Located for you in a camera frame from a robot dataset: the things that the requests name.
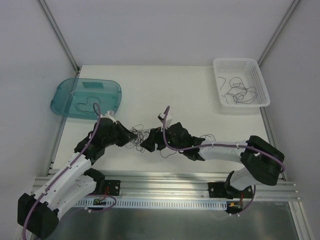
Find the aluminium mounting rail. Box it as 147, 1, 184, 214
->
32, 169, 301, 201

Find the white slotted cable duct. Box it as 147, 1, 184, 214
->
75, 197, 227, 211

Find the black cable in teal bin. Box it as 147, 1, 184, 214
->
74, 96, 102, 115

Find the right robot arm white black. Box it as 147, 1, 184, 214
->
140, 122, 285, 200

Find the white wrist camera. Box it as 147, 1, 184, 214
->
157, 112, 172, 129
103, 110, 116, 123

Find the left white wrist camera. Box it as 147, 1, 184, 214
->
103, 110, 116, 123

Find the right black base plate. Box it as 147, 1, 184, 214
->
207, 182, 253, 200

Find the left aluminium frame post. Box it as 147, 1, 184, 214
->
37, 0, 81, 74

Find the right aluminium frame post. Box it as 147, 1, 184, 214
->
257, 0, 302, 67

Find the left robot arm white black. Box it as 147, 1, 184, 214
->
17, 117, 137, 240

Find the aluminium frame post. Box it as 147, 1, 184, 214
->
37, 0, 81, 74
257, 0, 302, 67

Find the teal translucent plastic bin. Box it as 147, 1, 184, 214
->
50, 78, 122, 120

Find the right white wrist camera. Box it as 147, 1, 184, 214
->
157, 112, 172, 129

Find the white perforated plastic basket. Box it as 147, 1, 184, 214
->
213, 57, 271, 114

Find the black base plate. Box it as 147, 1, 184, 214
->
102, 179, 121, 196
207, 182, 253, 200

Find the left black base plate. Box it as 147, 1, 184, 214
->
102, 179, 121, 196

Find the purple thin cable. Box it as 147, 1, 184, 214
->
159, 133, 216, 160

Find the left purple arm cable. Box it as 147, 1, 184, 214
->
22, 102, 118, 237

